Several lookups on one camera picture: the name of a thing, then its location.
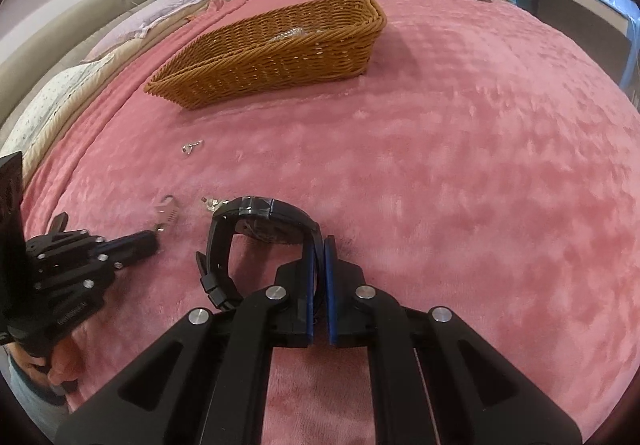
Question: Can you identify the lilac pillow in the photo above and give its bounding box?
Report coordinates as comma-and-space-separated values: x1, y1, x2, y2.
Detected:
85, 0, 224, 62

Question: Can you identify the small silver earring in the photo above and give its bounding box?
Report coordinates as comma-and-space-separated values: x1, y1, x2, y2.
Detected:
181, 140, 204, 156

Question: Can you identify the pink plush blanket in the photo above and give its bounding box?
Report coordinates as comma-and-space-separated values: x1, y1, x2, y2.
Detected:
23, 0, 639, 436

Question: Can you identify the black wrist watch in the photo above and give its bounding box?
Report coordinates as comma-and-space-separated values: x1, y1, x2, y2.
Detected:
195, 196, 323, 311

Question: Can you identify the white dotted pillow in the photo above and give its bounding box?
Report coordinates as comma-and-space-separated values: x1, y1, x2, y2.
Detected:
1, 53, 116, 160

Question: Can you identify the person's left hand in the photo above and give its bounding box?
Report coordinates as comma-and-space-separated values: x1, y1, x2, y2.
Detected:
6, 332, 86, 387

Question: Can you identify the beige padded headboard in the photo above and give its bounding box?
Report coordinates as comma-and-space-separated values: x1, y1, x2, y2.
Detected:
1, 0, 154, 121

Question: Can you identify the brown wicker basket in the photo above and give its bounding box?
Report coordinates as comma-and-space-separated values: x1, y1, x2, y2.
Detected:
144, 0, 387, 110

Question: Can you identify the light blue chair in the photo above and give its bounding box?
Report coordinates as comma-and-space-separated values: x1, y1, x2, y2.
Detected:
620, 16, 639, 91

